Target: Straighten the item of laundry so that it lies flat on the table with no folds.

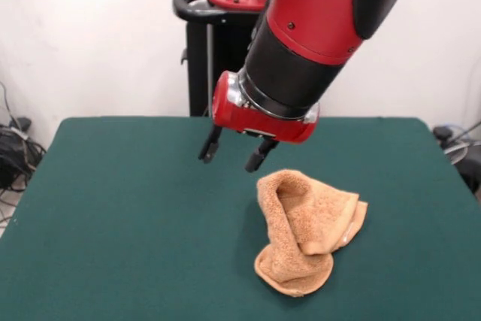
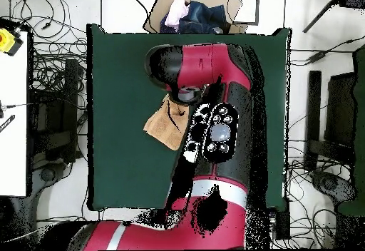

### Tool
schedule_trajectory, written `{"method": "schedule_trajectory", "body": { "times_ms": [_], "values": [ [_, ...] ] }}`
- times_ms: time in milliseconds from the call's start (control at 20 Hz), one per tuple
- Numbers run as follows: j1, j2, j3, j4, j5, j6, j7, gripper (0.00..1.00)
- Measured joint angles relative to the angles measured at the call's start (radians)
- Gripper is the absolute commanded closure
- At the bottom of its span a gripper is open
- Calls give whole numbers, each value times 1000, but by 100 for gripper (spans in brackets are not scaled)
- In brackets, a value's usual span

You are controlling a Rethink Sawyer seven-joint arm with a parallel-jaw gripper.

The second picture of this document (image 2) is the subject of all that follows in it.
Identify tan terry towel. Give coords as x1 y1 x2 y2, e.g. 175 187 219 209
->
143 93 191 151

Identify dark green table cloth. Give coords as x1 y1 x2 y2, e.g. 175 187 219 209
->
86 23 292 212

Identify purple dotted garment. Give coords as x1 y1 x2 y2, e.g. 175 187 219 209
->
159 14 181 34

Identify blue jeans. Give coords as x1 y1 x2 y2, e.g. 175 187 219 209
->
178 0 232 34

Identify black metal stand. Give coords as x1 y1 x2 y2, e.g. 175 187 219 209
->
28 58 88 165
304 70 357 173

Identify pale pink garment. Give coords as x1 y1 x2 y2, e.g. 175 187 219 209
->
164 0 191 31

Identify cardboard box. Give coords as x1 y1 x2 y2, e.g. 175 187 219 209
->
142 0 250 34

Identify black rectangular box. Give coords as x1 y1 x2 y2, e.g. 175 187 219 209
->
274 198 292 241

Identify round black base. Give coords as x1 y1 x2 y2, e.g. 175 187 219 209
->
38 163 59 184
309 170 358 208

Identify white side table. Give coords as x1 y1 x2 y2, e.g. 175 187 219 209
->
0 30 29 198

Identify black striped tool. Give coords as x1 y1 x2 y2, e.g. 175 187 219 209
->
0 114 16 134

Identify green cloth-covered table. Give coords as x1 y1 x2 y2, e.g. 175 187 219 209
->
336 44 365 217

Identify yellow emergency stop button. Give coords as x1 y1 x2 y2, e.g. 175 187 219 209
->
0 27 24 57

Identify black tripod stand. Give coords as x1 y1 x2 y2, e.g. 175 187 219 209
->
302 0 365 34

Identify black cable tangle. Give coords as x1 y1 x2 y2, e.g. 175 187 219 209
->
284 139 343 250
9 0 88 95
36 210 99 226

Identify black power adapter cable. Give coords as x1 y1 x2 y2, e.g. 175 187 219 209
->
289 35 365 66

